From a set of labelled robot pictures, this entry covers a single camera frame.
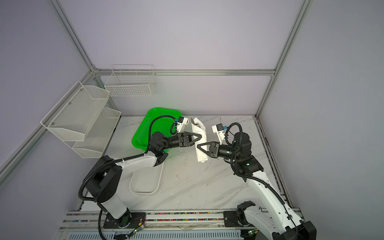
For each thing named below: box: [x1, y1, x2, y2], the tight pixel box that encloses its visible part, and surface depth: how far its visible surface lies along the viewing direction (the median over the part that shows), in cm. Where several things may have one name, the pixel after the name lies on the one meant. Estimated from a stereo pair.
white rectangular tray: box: [129, 161, 165, 195], surface depth 85 cm
